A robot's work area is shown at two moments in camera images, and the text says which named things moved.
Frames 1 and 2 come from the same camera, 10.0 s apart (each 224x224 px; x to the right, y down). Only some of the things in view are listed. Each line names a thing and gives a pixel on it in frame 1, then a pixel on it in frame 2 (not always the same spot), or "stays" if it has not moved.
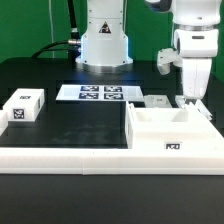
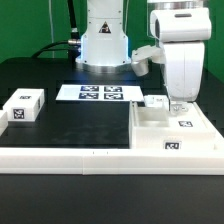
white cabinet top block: (25, 104) stays
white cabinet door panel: (198, 105) -> (193, 119)
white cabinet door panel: (156, 101) stays
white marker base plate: (78, 92) stays
